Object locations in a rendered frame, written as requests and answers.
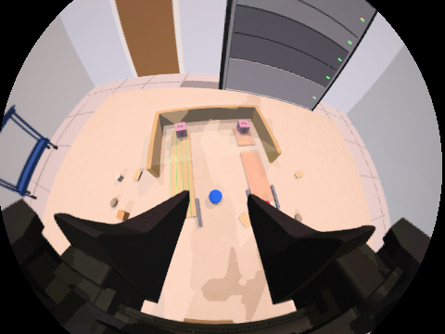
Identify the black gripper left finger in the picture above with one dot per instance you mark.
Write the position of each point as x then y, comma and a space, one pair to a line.
140, 249

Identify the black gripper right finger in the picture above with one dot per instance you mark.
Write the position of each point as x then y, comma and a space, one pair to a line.
292, 253

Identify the blue cylinder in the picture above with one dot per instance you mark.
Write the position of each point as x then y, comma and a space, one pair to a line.
215, 196

